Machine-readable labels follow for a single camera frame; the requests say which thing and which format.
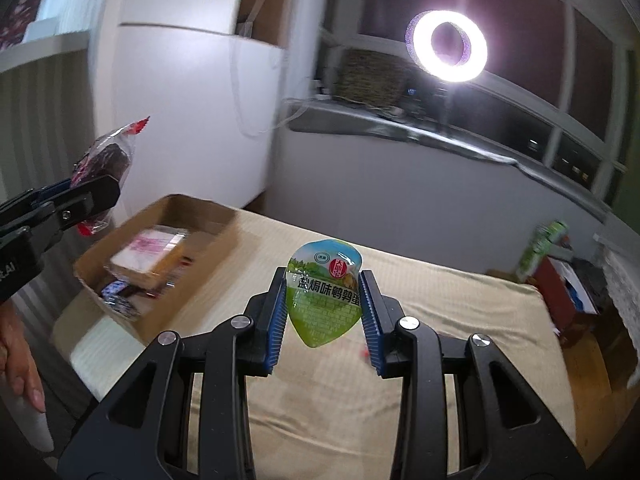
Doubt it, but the green plastic bag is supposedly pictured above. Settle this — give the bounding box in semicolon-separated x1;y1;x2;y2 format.
517;220;571;281

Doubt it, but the dark red clear snack packet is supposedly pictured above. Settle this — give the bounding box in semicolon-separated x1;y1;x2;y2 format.
70;116;151;237

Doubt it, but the green egg snack pack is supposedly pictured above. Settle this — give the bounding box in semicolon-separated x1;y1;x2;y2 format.
286;240;364;349

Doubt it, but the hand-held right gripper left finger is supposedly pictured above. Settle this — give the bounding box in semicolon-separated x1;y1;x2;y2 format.
57;266;288;480

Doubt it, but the red box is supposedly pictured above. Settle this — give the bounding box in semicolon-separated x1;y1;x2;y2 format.
530;255;601;333

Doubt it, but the white cable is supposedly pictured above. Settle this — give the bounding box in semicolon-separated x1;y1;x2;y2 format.
227;35;301;136

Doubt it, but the brown chocolate bar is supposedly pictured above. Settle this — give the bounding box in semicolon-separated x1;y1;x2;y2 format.
100;280;143;318

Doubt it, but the clear bread packet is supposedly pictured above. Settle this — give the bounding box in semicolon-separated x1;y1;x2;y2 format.
109;227;188;291

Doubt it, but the grey windowsill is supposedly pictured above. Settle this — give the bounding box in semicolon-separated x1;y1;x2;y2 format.
285;97;616;211

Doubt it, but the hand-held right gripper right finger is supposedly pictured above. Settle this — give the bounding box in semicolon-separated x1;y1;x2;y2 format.
359;269;587;480

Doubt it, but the white ring light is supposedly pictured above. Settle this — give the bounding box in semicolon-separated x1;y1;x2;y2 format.
405;10;488;82

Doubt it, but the brown cardboard box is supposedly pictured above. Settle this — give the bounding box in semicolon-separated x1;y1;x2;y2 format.
74;194;240;346

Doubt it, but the white lace cloth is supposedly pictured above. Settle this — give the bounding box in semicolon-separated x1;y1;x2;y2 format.
600;240;640;331

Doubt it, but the black ring light stand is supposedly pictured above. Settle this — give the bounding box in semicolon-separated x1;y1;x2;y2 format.
429;80;452;133

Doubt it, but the striped tablecloth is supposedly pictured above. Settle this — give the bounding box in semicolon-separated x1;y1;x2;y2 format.
52;205;581;461

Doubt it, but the woven basket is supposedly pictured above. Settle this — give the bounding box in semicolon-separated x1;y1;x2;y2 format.
334;49;408;106

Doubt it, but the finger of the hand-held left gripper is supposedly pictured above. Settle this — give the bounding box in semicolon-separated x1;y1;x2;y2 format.
0;179;76;226
30;175;122;256

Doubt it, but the dark floral cloth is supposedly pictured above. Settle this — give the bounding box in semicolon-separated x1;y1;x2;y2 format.
0;0;56;50

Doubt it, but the person's left hand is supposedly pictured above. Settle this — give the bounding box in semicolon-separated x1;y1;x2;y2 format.
0;305;47;413

